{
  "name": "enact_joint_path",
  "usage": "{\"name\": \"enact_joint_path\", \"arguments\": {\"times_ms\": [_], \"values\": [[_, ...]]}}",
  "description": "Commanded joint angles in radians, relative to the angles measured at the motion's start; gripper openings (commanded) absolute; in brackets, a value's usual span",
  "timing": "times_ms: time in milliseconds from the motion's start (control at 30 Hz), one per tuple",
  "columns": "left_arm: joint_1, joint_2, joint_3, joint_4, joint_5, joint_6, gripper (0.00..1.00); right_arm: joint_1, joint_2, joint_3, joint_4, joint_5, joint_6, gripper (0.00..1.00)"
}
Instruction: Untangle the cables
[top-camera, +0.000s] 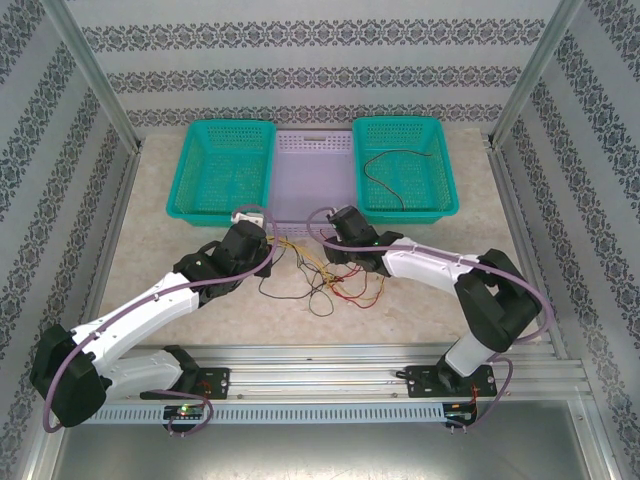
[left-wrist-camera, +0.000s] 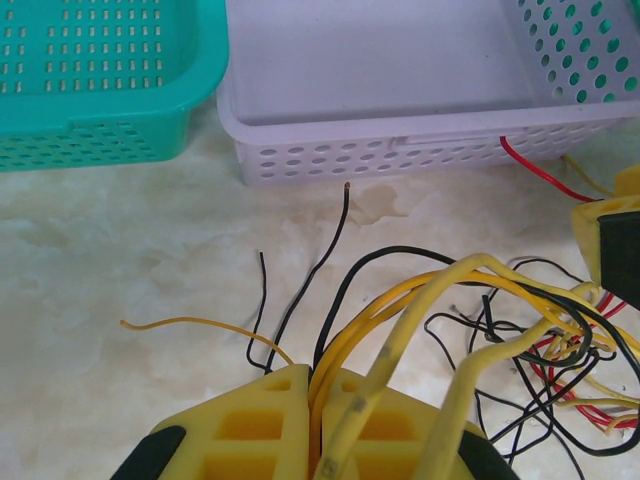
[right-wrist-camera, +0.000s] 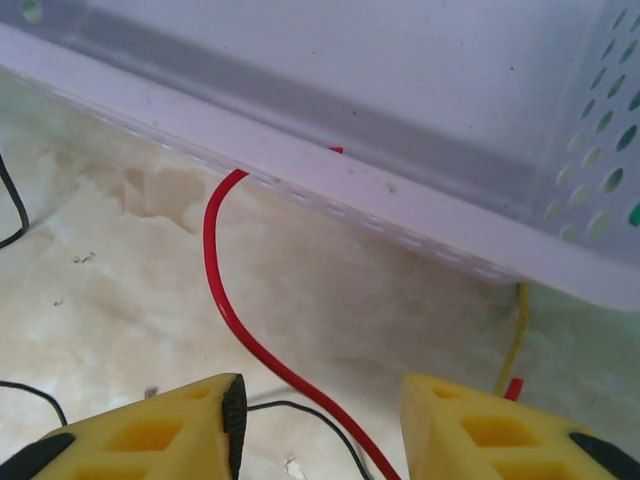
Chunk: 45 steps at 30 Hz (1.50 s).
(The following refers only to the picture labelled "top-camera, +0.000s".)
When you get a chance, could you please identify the thick yellow cable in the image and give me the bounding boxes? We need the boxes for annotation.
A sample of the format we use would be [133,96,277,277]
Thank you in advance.
[269,234,334,291]

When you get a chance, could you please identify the orange cable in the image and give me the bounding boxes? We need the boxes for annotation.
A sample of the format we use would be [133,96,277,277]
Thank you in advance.
[324,272,389,304]

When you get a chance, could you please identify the red cable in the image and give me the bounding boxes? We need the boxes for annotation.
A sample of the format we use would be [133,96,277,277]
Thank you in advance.
[327,259,389,309]

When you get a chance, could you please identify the lavender plastic basket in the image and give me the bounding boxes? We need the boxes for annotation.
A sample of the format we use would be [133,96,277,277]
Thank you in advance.
[264,130,364,239]

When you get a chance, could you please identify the teal plastic basket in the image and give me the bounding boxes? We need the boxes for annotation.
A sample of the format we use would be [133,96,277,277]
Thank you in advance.
[352,115,460,225]
[166,119,279,229]

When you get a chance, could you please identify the small controller board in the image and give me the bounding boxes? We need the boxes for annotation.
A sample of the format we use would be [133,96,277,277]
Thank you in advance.
[164,404,206,420]
[444,407,477,426]

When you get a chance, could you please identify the grey metal sheet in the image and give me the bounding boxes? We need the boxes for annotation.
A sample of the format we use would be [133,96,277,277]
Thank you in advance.
[49,424,616,480]

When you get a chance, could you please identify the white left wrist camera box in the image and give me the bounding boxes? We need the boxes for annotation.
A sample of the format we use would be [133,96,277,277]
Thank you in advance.
[230,209,266,229]

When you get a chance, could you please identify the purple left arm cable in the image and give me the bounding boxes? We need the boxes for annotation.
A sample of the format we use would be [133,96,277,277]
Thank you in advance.
[42,203,279,436]

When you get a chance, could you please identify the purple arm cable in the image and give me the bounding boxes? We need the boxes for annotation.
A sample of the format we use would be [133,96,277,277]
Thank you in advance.
[42,203,279,436]
[305,204,551,434]

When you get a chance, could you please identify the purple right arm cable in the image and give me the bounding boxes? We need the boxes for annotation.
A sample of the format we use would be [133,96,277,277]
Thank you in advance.
[305,204,551,434]

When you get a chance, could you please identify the aluminium side rail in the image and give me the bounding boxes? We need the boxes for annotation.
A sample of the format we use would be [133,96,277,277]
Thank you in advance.
[487,144,569,361]
[67,149,144,366]

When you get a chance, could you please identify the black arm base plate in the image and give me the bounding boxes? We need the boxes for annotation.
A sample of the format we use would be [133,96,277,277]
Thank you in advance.
[405,364,496,399]
[142,367,231,401]

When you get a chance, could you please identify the aluminium front rail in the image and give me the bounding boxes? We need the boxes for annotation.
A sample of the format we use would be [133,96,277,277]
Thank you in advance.
[47,342,586,401]

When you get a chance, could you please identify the slotted grey cable duct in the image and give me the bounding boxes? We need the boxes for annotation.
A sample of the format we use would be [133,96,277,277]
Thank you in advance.
[67,402,446,426]

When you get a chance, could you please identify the aluminium frame post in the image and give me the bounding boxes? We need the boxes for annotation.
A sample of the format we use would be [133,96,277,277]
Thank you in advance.
[39,0,146,154]
[489,0,586,146]

